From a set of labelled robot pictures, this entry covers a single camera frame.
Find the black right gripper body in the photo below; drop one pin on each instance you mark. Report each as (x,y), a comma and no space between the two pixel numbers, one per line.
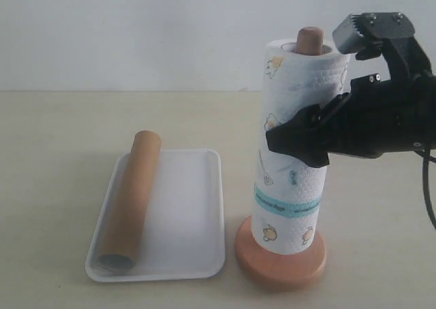
(394,115)

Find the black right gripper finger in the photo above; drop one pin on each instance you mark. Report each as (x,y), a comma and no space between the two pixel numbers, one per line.
(301,137)

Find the printed white paper towel roll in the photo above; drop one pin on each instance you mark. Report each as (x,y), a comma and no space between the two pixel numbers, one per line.
(287,192)

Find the brown cardboard tube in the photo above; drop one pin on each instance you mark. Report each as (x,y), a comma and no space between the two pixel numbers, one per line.
(120,246)

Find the wooden paper towel holder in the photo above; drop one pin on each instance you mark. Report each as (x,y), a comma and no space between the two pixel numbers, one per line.
(268,268)

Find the white rectangular tray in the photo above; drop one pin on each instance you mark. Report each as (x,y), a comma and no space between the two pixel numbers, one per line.
(184,230)

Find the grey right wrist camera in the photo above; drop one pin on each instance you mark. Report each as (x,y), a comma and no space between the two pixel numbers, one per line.
(349,39)

